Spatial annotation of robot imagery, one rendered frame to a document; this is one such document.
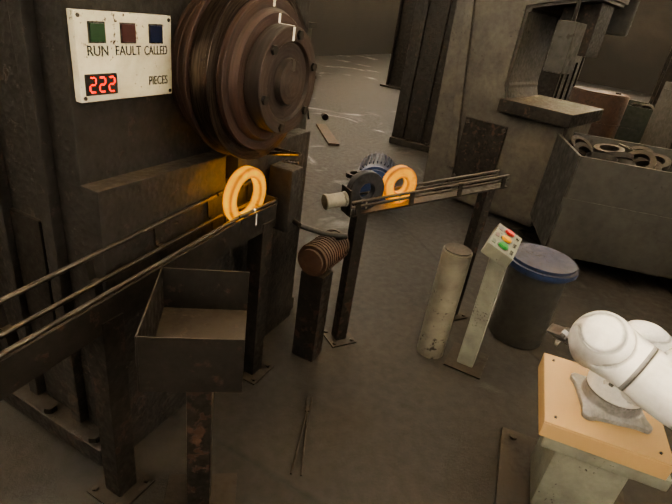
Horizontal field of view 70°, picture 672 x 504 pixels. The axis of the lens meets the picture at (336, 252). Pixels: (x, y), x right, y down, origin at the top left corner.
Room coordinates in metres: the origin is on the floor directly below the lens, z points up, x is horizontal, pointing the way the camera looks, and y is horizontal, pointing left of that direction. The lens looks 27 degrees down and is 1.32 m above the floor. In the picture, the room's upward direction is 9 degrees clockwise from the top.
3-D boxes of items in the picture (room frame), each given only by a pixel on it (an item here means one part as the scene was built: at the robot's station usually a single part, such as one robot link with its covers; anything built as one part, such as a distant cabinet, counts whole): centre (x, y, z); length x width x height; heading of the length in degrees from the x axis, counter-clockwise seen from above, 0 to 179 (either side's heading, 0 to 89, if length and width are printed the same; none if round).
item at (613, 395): (1.09, -0.85, 0.58); 0.18 x 0.16 x 0.22; 40
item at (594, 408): (1.12, -0.84, 0.44); 0.22 x 0.18 x 0.06; 172
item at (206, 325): (0.85, 0.27, 0.36); 0.26 x 0.20 x 0.72; 11
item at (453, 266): (1.76, -0.48, 0.26); 0.12 x 0.12 x 0.52
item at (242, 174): (1.41, 0.31, 0.75); 0.18 x 0.03 x 0.18; 156
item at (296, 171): (1.63, 0.22, 0.68); 0.11 x 0.08 x 0.24; 66
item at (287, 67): (1.37, 0.21, 1.12); 0.28 x 0.06 x 0.28; 156
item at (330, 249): (1.65, 0.04, 0.27); 0.22 x 0.13 x 0.53; 156
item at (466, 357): (1.73, -0.65, 0.31); 0.24 x 0.16 x 0.62; 156
